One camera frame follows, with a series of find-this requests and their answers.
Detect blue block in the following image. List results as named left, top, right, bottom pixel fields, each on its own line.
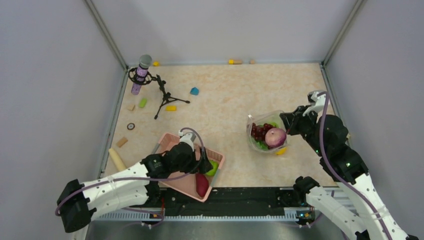
left=189, top=87, right=200, bottom=96

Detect clear zip top bag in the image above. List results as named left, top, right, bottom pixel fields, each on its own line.
left=246, top=110, right=289, bottom=155

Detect green block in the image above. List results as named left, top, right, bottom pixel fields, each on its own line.
left=138, top=98, right=148, bottom=108

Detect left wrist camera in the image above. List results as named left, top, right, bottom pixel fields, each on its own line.
left=178, top=130, right=196, bottom=151

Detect cream wooden cylinder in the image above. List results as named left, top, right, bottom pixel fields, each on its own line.
left=108, top=148, right=127, bottom=172

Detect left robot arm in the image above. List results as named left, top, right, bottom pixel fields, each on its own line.
left=55, top=142, right=213, bottom=233

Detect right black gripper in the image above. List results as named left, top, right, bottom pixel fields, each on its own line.
left=280, top=104, right=327, bottom=156

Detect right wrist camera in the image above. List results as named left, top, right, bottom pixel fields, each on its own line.
left=302, top=90, right=331, bottom=117

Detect yellow and wood cylinder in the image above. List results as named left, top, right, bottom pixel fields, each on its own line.
left=228, top=59, right=243, bottom=65

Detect small wooden cube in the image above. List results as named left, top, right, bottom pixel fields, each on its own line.
left=127, top=104, right=135, bottom=111

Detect green lime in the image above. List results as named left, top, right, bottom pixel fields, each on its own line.
left=205, top=160, right=219, bottom=177

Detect purple microphone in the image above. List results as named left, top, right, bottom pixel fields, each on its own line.
left=131, top=54, right=153, bottom=95

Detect pink plastic basket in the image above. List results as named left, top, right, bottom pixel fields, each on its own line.
left=153, top=133, right=225, bottom=203

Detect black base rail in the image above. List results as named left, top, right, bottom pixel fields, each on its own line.
left=135, top=187, right=311, bottom=217

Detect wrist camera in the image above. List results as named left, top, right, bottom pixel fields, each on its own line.
left=302, top=90, right=331, bottom=117
left=178, top=130, right=196, bottom=151

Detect green lettuce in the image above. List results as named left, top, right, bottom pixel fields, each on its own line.
left=250, top=122, right=279, bottom=150

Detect red onion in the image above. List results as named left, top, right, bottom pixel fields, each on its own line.
left=265, top=127, right=287, bottom=149

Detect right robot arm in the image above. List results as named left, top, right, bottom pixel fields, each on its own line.
left=279, top=106, right=417, bottom=240

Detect dark red grapes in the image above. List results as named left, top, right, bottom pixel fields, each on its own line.
left=250, top=123, right=277, bottom=142

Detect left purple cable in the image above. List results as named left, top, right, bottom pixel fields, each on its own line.
left=54, top=127, right=205, bottom=220

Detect red sweet potato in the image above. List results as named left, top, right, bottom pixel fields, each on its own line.
left=195, top=173, right=209, bottom=198

